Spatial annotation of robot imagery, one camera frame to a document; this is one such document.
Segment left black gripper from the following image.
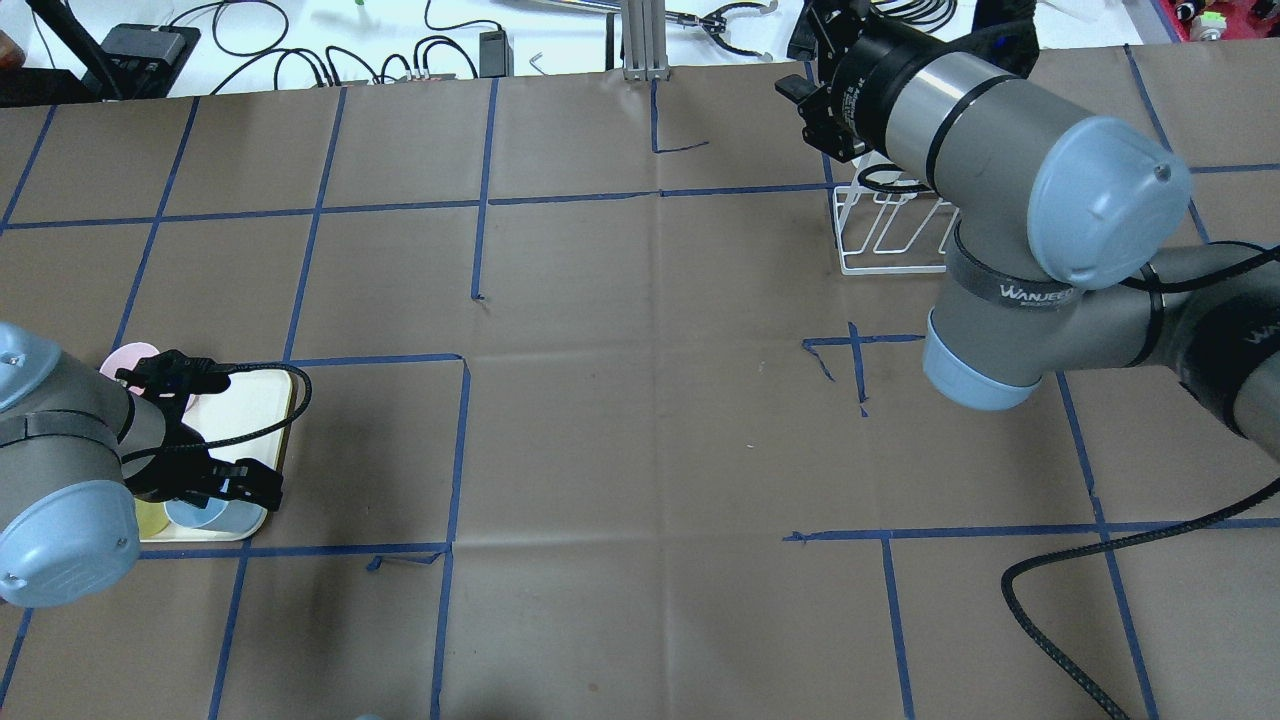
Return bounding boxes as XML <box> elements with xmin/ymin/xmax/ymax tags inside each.
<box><xmin>125</xmin><ymin>448</ymin><xmax>284</xmax><ymax>512</ymax></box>

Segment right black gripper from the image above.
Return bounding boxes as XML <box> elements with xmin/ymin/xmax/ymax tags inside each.
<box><xmin>774</xmin><ymin>1</ymin><xmax>941</xmax><ymax>163</ymax></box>

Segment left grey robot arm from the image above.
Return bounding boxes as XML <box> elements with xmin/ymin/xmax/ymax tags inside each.
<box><xmin>1</xmin><ymin>323</ymin><xmax>312</xmax><ymax>609</ymax></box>

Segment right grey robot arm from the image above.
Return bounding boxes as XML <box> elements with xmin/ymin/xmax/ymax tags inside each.
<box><xmin>776</xmin><ymin>1</ymin><xmax>1277</xmax><ymax>454</ymax></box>

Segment yellow cup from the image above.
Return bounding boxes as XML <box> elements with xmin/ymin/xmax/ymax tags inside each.
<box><xmin>134</xmin><ymin>498</ymin><xmax>172</xmax><ymax>541</ymax></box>

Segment blue cup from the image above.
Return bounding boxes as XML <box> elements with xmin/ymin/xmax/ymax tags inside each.
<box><xmin>163</xmin><ymin>498</ymin><xmax>268</xmax><ymax>534</ymax></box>

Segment pink cup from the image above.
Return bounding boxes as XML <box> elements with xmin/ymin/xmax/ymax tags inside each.
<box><xmin>99</xmin><ymin>343</ymin><xmax>201</xmax><ymax>421</ymax></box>

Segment black power adapter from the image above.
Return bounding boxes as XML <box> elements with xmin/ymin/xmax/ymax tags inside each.
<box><xmin>786</xmin><ymin>1</ymin><xmax>820</xmax><ymax>61</ymax></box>

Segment cream plastic tray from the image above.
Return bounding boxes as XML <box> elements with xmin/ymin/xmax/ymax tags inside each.
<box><xmin>141</xmin><ymin>369</ymin><xmax>294</xmax><ymax>548</ymax></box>

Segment metal grabber tool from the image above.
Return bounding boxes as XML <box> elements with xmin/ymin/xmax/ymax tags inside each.
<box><xmin>664</xmin><ymin>1</ymin><xmax>778</xmax><ymax>61</ymax></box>

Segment black usb hub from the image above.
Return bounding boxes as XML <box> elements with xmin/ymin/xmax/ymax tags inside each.
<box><xmin>101</xmin><ymin>24</ymin><xmax>202</xmax><ymax>73</ymax></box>

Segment left camera cable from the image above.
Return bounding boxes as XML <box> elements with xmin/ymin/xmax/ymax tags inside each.
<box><xmin>120</xmin><ymin>363</ymin><xmax>314</xmax><ymax>466</ymax></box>

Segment coiled black cable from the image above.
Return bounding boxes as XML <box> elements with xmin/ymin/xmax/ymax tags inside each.
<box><xmin>870</xmin><ymin>0</ymin><xmax>959</xmax><ymax>38</ymax></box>

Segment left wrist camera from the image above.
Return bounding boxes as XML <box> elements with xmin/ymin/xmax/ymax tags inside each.
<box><xmin>113</xmin><ymin>348</ymin><xmax>236</xmax><ymax>400</ymax></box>

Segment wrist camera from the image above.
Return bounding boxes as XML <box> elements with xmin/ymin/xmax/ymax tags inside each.
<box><xmin>972</xmin><ymin>1</ymin><xmax>1041</xmax><ymax>78</ymax></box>
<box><xmin>113</xmin><ymin>348</ymin><xmax>236</xmax><ymax>400</ymax></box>

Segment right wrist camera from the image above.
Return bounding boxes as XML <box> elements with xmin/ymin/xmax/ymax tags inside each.
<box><xmin>972</xmin><ymin>1</ymin><xmax>1041</xmax><ymax>78</ymax></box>

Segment white wire cup rack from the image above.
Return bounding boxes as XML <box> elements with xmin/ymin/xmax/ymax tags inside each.
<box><xmin>831</xmin><ymin>152</ymin><xmax>960</xmax><ymax>277</ymax></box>

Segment aluminium frame post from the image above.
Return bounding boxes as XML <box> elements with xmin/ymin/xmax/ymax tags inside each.
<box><xmin>620</xmin><ymin>0</ymin><xmax>669</xmax><ymax>81</ymax></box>

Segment black braided cable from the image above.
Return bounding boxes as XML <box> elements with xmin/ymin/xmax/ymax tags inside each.
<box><xmin>1000</xmin><ymin>475</ymin><xmax>1280</xmax><ymax>720</ymax></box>

